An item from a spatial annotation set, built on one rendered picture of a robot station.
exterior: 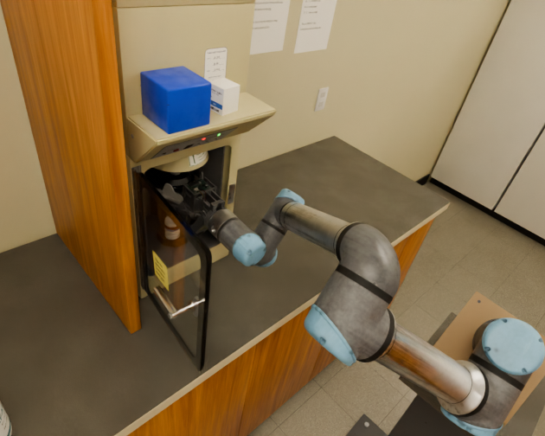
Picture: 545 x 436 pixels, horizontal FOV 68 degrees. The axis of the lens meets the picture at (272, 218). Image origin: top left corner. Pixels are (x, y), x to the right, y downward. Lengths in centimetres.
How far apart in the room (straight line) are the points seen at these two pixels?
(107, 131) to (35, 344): 64
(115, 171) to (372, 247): 50
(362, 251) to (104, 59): 54
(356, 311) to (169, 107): 50
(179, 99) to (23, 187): 73
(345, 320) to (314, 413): 147
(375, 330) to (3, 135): 106
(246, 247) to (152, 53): 46
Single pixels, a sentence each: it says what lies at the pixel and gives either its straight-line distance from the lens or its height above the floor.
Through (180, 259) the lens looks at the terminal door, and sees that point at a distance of 86.
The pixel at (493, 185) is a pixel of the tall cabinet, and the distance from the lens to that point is 387.
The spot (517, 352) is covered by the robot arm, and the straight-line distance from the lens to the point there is 103.
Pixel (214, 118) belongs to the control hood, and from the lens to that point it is 91.
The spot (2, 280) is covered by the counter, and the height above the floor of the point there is 94.
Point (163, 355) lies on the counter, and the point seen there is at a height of 94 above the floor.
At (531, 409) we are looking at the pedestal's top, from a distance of 138.
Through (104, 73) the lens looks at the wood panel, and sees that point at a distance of 75.
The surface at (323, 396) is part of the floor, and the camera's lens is 223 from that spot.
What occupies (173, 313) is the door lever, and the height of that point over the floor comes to 121.
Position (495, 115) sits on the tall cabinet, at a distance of 373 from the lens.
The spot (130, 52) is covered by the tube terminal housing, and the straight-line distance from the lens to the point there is 86.
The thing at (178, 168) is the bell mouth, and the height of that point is 133.
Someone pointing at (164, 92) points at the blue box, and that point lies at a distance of 80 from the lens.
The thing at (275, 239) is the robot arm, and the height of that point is 120.
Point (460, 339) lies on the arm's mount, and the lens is 126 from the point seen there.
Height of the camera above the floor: 190
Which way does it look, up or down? 38 degrees down
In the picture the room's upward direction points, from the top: 11 degrees clockwise
